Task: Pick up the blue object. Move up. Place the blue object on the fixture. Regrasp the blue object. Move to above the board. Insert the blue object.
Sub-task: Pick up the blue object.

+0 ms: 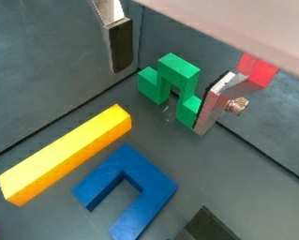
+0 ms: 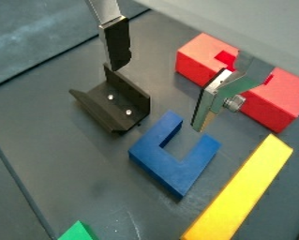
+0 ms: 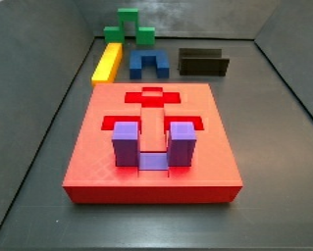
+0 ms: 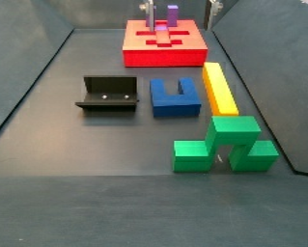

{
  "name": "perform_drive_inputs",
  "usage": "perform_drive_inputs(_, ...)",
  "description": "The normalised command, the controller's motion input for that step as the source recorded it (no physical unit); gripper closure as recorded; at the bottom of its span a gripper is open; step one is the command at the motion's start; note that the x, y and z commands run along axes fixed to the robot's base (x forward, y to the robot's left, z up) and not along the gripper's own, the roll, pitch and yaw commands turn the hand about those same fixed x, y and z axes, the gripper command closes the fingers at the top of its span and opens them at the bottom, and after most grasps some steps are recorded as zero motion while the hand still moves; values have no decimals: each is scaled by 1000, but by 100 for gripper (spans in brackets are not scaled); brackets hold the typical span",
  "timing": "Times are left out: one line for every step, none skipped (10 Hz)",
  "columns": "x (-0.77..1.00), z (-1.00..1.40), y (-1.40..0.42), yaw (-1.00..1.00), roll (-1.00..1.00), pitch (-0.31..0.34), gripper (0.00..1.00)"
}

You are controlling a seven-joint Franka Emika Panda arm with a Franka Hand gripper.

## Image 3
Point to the blue U-shaped block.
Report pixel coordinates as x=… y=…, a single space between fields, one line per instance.
x=145 y=58

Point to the green stepped arch block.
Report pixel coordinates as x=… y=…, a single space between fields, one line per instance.
x=114 y=33

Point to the red base fixture block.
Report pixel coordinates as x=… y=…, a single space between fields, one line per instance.
x=151 y=147

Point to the yellow long bar block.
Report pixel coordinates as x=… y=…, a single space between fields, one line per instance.
x=107 y=65

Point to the purple U-shaped block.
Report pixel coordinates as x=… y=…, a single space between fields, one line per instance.
x=176 y=155

